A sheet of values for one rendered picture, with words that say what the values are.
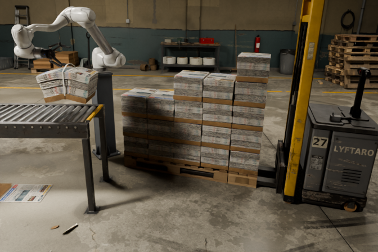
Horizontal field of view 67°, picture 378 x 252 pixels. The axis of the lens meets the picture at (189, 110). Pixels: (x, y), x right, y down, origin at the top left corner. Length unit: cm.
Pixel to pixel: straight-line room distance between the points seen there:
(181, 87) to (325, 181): 155
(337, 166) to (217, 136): 107
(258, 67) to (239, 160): 93
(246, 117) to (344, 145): 84
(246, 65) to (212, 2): 700
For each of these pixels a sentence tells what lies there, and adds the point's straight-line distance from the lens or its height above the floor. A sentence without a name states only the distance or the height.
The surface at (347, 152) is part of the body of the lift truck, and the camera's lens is 272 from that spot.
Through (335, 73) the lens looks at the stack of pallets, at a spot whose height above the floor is 27.
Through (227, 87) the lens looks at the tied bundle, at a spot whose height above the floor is 100.
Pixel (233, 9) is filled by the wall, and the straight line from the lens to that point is 960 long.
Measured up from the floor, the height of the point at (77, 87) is 105.
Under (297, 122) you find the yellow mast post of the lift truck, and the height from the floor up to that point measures 79.
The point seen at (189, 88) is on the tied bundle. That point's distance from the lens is 274.
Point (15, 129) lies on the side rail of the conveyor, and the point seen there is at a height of 76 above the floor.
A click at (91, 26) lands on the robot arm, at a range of 287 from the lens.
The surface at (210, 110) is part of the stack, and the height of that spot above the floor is 76.
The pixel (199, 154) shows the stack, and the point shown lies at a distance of 293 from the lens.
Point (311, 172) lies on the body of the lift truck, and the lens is 277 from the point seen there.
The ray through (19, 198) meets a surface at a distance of 310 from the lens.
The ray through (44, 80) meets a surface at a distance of 251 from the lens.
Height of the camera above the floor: 159
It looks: 18 degrees down
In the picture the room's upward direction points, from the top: 1 degrees clockwise
